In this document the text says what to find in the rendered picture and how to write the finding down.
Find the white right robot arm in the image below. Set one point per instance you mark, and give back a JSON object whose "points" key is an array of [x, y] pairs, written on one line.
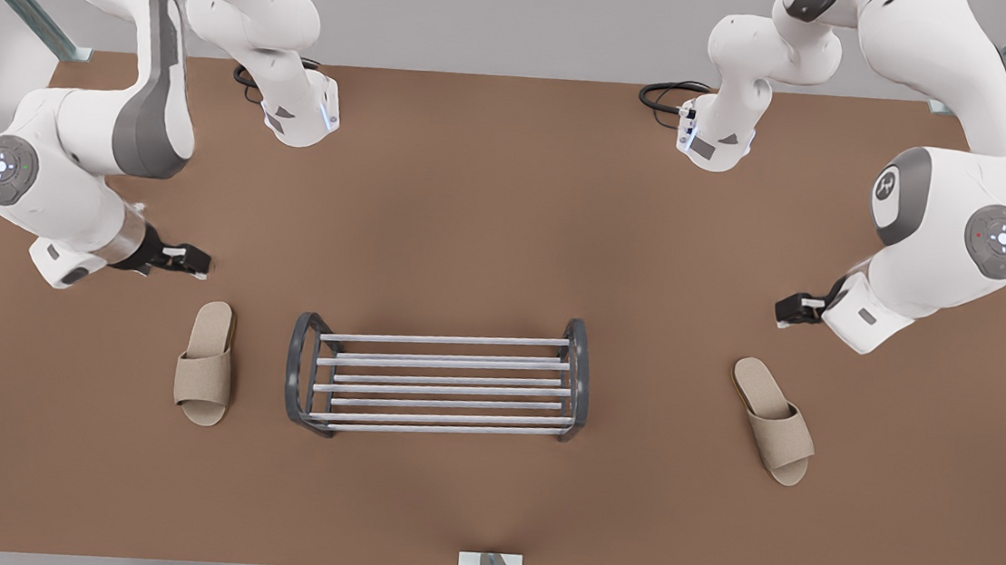
{"points": [[78, 145]]}

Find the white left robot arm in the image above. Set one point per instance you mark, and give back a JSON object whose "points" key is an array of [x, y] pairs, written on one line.
{"points": [[946, 212]]}

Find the grey metal shoe rack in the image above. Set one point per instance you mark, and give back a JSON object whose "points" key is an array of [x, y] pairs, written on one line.
{"points": [[438, 377]]}

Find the beige slipper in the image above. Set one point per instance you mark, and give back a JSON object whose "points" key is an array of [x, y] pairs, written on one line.
{"points": [[773, 422], [206, 363]]}

